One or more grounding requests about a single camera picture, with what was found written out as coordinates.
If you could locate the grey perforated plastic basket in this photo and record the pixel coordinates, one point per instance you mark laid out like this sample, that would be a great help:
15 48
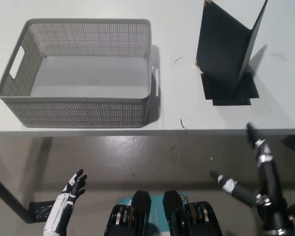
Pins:
76 113

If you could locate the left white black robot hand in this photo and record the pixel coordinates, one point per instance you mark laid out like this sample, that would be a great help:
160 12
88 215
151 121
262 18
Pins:
64 204

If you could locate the black ribbed body block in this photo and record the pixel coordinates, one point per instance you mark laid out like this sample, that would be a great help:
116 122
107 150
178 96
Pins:
173 204
140 204

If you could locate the black tape patch on table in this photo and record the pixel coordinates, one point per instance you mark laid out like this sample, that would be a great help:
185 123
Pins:
245 96

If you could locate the right black ribbed body block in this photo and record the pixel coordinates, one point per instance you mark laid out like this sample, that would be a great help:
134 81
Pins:
173 204

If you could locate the left black ribbed body block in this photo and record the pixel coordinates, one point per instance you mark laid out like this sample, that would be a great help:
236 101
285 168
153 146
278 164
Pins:
140 204

